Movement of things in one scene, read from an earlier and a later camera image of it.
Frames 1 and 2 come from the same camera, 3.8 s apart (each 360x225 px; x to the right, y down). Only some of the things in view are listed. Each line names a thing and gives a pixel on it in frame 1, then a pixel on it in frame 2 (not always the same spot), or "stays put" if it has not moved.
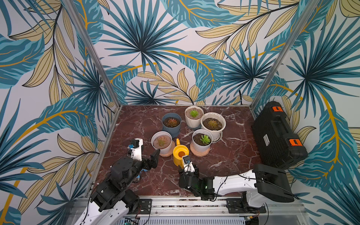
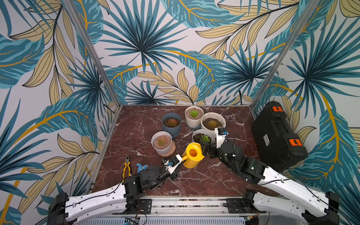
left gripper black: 149,165 → 174,175
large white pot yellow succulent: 213,123 stays put
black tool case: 278,146 stays put
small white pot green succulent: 202,139 stays put
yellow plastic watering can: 178,152 → 192,155
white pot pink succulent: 162,140 stays put
